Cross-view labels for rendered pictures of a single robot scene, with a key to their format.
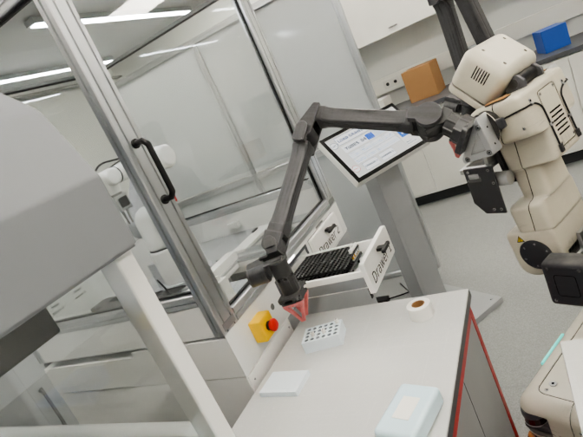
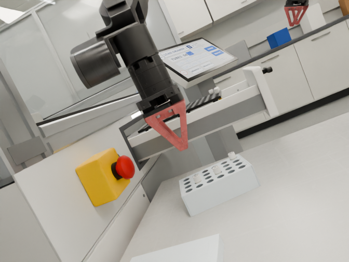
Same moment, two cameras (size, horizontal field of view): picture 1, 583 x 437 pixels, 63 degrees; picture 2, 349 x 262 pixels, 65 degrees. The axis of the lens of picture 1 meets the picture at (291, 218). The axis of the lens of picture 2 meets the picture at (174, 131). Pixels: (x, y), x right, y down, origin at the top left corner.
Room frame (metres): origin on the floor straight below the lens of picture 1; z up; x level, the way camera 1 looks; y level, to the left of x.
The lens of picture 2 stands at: (0.89, 0.23, 0.96)
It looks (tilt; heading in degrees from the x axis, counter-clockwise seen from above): 8 degrees down; 343
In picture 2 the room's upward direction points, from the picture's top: 25 degrees counter-clockwise
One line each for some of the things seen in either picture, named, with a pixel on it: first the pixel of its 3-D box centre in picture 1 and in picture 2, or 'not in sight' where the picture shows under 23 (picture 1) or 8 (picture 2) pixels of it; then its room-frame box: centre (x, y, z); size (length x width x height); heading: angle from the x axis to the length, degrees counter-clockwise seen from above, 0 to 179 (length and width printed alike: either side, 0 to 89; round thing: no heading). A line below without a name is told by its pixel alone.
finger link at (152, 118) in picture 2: (298, 305); (172, 122); (1.32, 0.09, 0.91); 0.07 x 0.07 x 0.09; 67
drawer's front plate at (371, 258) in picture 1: (377, 257); (257, 87); (1.49, -0.21, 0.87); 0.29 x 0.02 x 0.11; 149
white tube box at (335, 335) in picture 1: (324, 335); (216, 182); (1.33, 0.06, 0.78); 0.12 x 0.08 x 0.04; 71
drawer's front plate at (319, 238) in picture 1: (326, 237); not in sight; (1.93, -0.10, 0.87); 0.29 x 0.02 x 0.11; 149
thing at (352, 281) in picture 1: (325, 270); (184, 122); (1.60, -0.03, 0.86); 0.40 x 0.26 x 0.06; 59
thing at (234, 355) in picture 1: (208, 290); (27, 184); (1.95, 0.45, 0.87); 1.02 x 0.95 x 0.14; 149
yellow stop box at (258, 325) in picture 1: (263, 326); (106, 174); (1.37, 0.22, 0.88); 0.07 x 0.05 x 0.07; 149
